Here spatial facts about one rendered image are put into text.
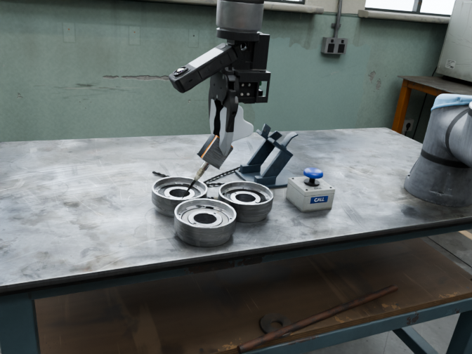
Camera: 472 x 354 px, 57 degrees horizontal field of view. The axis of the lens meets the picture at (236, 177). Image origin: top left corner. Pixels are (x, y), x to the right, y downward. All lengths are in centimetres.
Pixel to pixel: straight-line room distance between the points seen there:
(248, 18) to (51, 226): 47
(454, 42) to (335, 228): 239
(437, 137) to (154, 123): 171
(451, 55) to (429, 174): 212
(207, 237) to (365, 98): 241
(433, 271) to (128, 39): 173
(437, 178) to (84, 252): 73
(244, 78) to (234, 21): 9
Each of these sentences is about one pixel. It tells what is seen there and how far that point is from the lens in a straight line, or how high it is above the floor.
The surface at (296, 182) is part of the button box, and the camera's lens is 90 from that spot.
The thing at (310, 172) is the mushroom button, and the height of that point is 87.
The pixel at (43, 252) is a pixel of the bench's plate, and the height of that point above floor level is 80.
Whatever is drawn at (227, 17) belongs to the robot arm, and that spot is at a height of 115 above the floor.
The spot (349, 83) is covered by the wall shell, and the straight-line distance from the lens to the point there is 292.
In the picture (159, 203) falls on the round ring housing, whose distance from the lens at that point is 81.
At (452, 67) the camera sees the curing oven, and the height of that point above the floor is 87.
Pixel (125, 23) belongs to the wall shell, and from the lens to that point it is 233.
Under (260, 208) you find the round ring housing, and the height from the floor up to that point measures 83.
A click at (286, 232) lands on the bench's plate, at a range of 80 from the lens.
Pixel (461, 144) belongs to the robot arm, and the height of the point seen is 96.
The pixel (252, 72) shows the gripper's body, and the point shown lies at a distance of 74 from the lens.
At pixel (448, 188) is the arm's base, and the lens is 106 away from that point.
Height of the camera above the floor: 119
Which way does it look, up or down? 23 degrees down
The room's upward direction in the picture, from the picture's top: 5 degrees clockwise
